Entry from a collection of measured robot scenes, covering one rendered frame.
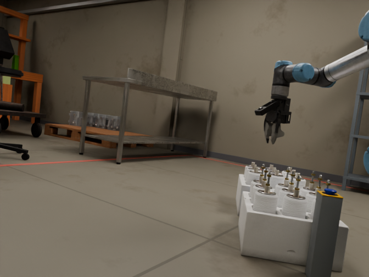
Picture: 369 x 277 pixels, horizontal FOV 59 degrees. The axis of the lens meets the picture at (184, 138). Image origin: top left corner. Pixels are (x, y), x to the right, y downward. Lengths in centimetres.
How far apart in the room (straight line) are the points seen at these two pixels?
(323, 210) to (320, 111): 290
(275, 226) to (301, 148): 280
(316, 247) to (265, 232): 21
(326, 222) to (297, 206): 17
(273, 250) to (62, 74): 613
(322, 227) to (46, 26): 710
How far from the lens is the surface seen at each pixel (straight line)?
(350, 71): 143
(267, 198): 138
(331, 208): 126
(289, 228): 139
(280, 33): 441
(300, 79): 142
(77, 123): 535
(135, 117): 545
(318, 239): 128
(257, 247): 140
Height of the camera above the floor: 53
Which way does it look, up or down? 4 degrees down
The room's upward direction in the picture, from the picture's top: 7 degrees clockwise
